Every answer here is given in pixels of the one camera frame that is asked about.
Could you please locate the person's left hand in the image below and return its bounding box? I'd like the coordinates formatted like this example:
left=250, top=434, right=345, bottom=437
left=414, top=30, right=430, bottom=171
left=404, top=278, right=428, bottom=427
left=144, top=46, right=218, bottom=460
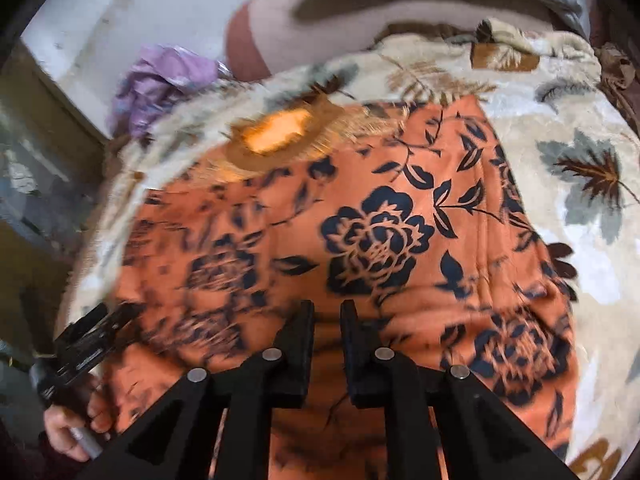
left=42, top=374, right=118, bottom=463

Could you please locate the orange floral garment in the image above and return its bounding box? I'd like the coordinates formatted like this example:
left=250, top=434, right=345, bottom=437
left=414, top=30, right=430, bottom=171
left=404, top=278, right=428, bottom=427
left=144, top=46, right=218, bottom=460
left=102, top=92, right=579, bottom=480

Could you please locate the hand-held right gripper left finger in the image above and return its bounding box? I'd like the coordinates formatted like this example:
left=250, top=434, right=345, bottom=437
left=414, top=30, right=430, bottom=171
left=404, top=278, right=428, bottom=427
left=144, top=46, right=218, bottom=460
left=85, top=300, right=316, bottom=480

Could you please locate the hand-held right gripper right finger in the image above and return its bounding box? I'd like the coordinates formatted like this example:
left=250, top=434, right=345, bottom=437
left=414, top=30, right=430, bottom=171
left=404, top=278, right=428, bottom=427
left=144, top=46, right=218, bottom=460
left=340, top=299, right=576, bottom=480

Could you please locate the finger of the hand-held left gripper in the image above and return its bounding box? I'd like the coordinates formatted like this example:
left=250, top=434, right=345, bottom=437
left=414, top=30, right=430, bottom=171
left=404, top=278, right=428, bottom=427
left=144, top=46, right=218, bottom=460
left=102, top=301, right=147, bottom=348

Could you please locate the wooden glass-panel door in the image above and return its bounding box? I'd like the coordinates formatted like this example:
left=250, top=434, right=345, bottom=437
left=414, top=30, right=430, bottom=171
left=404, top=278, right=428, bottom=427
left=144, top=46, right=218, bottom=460
left=0, top=42, right=110, bottom=361

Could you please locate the purple crumpled cloth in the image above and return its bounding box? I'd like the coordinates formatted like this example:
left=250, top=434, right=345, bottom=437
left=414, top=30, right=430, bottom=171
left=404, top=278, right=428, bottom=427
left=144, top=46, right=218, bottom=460
left=110, top=44, right=232, bottom=139

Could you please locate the pink bed sheet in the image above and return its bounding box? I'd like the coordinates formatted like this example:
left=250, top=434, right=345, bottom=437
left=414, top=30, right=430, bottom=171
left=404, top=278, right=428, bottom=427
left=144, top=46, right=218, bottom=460
left=225, top=0, right=576, bottom=82

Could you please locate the cream leaf-print blanket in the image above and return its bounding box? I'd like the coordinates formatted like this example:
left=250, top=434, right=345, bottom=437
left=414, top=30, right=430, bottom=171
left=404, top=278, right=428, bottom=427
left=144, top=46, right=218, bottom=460
left=65, top=17, right=640, bottom=480

